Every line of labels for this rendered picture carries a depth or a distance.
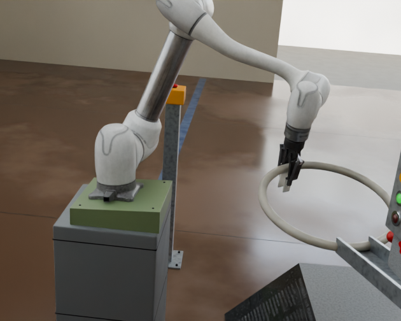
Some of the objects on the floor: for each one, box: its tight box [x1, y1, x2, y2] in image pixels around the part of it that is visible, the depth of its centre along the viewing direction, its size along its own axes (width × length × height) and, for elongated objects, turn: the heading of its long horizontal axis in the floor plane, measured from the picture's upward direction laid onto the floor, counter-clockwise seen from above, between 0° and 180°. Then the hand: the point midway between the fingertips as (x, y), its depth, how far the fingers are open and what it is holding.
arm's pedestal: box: [52, 184, 172, 321], centre depth 242 cm, size 50×50×80 cm
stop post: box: [162, 85, 186, 269], centre depth 323 cm, size 20×20×109 cm
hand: (284, 181), depth 214 cm, fingers closed on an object, 3 cm apart
